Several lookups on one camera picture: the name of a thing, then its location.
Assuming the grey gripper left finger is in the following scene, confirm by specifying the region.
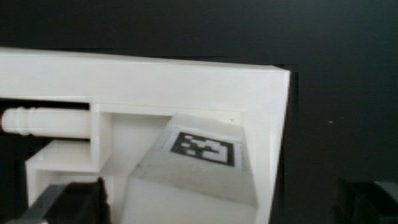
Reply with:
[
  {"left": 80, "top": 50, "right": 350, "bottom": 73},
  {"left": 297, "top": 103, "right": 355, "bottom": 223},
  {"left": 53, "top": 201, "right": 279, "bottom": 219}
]
[{"left": 16, "top": 179, "right": 112, "bottom": 224}]

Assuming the white chair leg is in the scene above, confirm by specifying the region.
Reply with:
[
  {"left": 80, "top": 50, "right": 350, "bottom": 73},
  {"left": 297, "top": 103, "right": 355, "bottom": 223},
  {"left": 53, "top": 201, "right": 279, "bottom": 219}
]
[
  {"left": 0, "top": 107, "right": 91, "bottom": 139},
  {"left": 119, "top": 114, "right": 258, "bottom": 224}
]

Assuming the white U-shaped fence frame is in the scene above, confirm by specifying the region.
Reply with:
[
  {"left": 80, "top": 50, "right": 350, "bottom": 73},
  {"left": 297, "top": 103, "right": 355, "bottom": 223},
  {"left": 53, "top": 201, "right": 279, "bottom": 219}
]
[{"left": 0, "top": 48, "right": 290, "bottom": 224}]

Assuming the white chair seat part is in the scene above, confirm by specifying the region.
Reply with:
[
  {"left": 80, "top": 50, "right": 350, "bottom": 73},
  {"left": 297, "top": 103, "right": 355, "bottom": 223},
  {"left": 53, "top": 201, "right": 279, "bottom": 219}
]
[{"left": 23, "top": 103, "right": 179, "bottom": 224}]

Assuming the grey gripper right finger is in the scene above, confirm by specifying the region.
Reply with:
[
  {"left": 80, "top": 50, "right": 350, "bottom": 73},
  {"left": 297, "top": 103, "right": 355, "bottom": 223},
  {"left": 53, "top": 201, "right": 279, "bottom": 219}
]
[{"left": 332, "top": 179, "right": 398, "bottom": 224}]

